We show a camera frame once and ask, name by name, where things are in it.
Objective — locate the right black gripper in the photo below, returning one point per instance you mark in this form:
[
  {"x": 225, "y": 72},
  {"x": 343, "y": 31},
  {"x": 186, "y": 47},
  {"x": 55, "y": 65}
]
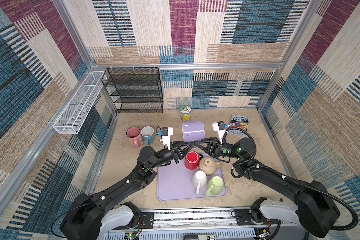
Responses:
[{"x": 215, "y": 147}]

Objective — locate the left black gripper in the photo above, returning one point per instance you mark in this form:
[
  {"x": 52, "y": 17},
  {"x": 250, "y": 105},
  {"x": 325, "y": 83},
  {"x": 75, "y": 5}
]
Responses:
[{"x": 176, "y": 153}]

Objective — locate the lavender mug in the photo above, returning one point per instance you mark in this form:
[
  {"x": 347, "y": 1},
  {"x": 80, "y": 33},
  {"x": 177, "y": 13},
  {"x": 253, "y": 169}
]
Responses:
[{"x": 193, "y": 131}]

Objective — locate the blue flowered mug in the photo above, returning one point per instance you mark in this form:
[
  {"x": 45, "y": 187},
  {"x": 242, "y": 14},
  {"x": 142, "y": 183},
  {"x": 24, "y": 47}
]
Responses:
[{"x": 148, "y": 134}]

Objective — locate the pink patterned mug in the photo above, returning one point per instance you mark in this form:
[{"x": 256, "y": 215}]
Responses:
[{"x": 135, "y": 136}]

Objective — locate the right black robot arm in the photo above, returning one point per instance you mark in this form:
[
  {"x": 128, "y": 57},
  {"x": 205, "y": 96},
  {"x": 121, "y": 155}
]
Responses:
[{"x": 313, "y": 207}]

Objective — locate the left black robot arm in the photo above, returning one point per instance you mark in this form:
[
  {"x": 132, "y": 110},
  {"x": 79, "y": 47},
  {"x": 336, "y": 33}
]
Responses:
[{"x": 91, "y": 216}]

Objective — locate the red mug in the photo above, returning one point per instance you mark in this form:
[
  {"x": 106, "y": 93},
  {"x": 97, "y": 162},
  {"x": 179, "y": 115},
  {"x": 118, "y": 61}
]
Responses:
[{"x": 192, "y": 160}]

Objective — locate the white mug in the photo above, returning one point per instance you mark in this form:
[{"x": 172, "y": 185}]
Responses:
[{"x": 199, "y": 180}]

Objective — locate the light green mug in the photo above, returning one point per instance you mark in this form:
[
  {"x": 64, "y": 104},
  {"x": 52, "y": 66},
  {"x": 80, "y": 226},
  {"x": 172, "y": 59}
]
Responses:
[{"x": 215, "y": 186}]

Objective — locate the colourful paperback book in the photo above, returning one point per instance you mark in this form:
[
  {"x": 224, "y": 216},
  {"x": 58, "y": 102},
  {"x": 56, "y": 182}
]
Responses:
[{"x": 241, "y": 122}]

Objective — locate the lavender plastic tray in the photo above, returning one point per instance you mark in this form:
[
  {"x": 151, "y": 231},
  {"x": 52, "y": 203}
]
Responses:
[{"x": 175, "y": 182}]

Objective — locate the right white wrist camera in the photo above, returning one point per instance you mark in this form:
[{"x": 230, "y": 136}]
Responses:
[{"x": 220, "y": 128}]

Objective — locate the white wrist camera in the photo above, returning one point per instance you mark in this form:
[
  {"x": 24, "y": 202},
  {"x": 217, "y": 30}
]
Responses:
[
  {"x": 165, "y": 133},
  {"x": 220, "y": 128}
]

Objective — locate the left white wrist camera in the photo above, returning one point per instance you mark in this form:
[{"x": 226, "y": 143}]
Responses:
[{"x": 165, "y": 133}]

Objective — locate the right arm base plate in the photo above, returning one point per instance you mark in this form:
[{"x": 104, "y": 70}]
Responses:
[{"x": 248, "y": 217}]

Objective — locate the black wire shelf rack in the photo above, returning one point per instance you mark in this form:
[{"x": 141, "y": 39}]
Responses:
[{"x": 135, "y": 90}]

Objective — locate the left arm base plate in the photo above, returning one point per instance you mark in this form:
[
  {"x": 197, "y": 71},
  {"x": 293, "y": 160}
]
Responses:
[{"x": 144, "y": 220}]

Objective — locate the white wire mesh basket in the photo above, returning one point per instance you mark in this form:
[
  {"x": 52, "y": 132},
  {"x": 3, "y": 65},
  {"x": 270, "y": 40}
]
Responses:
[{"x": 75, "y": 113}]

